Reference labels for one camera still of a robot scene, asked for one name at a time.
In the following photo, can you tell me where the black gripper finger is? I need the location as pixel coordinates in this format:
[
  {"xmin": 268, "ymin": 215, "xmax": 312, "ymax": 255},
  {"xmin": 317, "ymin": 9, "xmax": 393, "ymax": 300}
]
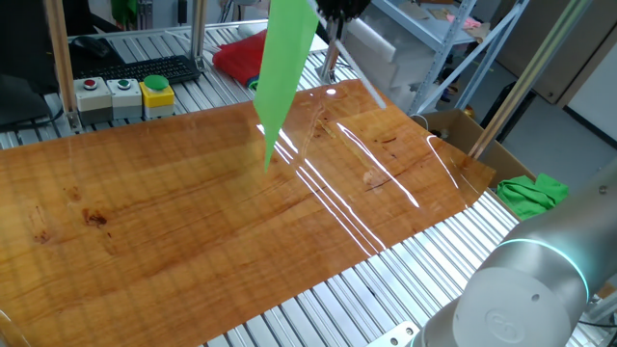
[
  {"xmin": 341, "ymin": 0, "xmax": 372, "ymax": 21},
  {"xmin": 315, "ymin": 0, "xmax": 343, "ymax": 23}
]

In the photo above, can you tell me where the black monitor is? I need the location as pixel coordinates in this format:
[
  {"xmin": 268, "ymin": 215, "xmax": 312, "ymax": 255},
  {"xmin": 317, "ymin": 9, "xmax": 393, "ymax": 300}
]
[{"xmin": 0, "ymin": 0, "xmax": 60, "ymax": 131}]

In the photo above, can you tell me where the green plastic sheet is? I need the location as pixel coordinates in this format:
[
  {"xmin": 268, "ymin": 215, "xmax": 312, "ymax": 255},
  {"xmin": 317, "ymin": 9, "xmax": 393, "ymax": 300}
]
[{"xmin": 253, "ymin": 0, "xmax": 388, "ymax": 173}]

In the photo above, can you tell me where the cardboard box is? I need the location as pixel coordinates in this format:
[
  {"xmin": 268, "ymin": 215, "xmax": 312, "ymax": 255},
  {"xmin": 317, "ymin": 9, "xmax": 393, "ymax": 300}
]
[{"xmin": 414, "ymin": 108, "xmax": 537, "ymax": 194}]

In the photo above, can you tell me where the black computer mouse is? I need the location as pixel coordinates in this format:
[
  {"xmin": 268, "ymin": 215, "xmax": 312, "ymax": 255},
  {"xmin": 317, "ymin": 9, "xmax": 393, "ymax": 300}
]
[{"xmin": 71, "ymin": 36, "xmax": 112, "ymax": 59}]

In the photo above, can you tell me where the red mesh bag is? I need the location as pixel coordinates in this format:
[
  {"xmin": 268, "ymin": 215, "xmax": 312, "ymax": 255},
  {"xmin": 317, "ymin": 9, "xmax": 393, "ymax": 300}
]
[{"xmin": 211, "ymin": 29, "xmax": 269, "ymax": 89}]

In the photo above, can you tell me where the glossy wood-grain mat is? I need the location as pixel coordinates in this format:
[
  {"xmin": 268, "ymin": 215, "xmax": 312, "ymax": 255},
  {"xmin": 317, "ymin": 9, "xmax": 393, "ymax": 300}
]
[{"xmin": 0, "ymin": 79, "xmax": 497, "ymax": 347}]

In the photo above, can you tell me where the grey box green button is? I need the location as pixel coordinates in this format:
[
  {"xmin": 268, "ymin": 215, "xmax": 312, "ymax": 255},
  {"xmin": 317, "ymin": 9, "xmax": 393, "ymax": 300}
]
[{"xmin": 105, "ymin": 77, "xmax": 145, "ymax": 120}]

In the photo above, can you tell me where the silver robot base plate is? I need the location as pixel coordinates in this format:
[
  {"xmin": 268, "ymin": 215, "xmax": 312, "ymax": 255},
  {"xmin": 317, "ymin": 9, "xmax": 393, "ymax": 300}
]
[{"xmin": 365, "ymin": 320, "xmax": 420, "ymax": 347}]

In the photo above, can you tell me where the yellow box green pushbutton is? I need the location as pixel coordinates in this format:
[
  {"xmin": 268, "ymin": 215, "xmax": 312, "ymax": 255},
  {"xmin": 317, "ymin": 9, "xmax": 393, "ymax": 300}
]
[{"xmin": 139, "ymin": 74, "xmax": 176, "ymax": 120}]

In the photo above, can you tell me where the black case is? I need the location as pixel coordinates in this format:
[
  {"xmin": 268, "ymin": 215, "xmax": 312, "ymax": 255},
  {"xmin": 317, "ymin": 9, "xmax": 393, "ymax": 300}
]
[{"xmin": 481, "ymin": 81, "xmax": 536, "ymax": 144}]

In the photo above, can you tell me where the aluminium frame post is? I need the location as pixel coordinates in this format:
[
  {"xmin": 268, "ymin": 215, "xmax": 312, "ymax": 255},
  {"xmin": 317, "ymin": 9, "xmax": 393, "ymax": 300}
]
[
  {"xmin": 190, "ymin": 0, "xmax": 209, "ymax": 71},
  {"xmin": 316, "ymin": 18, "xmax": 346, "ymax": 86}
]

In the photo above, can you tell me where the green hanging cloth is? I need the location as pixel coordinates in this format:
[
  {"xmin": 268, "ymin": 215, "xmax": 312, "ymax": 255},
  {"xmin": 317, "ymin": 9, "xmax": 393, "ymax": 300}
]
[{"xmin": 109, "ymin": 0, "xmax": 140, "ymax": 29}]

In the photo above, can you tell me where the pink paper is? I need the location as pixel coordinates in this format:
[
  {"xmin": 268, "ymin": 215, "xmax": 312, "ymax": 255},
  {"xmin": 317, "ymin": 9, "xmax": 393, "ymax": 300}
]
[{"xmin": 445, "ymin": 13, "xmax": 482, "ymax": 30}]

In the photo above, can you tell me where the grey metal shelf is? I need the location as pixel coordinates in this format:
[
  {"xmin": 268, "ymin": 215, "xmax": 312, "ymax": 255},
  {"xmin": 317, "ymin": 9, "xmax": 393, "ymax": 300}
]
[{"xmin": 370, "ymin": 0, "xmax": 529, "ymax": 117}]

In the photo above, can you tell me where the grey box red button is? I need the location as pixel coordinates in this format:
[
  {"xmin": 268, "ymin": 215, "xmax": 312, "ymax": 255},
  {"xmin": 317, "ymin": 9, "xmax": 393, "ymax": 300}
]
[{"xmin": 72, "ymin": 76, "xmax": 115, "ymax": 125}]

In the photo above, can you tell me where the black keyboard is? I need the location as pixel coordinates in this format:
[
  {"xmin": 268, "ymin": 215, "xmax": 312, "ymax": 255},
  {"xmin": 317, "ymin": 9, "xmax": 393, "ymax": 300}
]
[{"xmin": 71, "ymin": 54, "xmax": 202, "ymax": 87}]

